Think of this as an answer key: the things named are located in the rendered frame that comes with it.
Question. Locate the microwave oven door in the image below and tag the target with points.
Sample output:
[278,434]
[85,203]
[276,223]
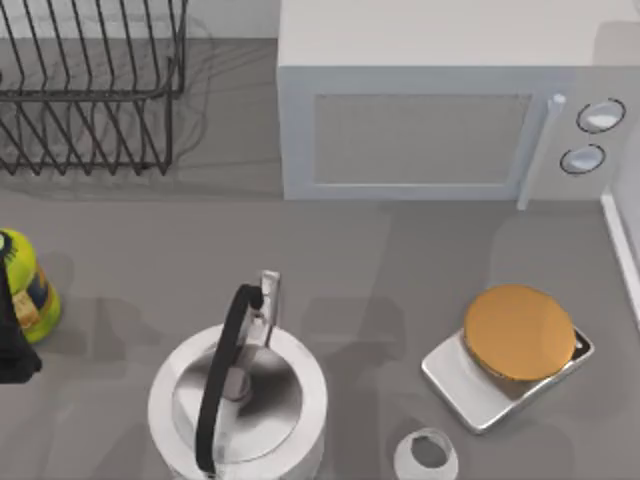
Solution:
[420,80]

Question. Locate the silver kitchen scale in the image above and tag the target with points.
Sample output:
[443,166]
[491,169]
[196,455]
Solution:
[465,385]

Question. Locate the orange round scale plate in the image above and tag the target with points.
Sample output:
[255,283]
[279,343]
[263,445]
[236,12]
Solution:
[517,332]

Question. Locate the pale microwave oven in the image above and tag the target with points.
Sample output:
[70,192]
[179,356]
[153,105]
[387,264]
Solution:
[425,45]

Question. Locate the white cup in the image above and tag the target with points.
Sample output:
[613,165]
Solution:
[407,460]

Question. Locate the small microwave knob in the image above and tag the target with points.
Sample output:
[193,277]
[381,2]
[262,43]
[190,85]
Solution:
[581,160]

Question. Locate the yellow green bottle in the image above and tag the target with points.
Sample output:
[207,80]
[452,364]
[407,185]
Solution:
[35,290]

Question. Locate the large microwave knob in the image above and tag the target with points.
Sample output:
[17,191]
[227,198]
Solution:
[600,116]

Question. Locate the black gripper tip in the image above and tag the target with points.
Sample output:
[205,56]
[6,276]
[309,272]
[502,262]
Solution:
[12,345]

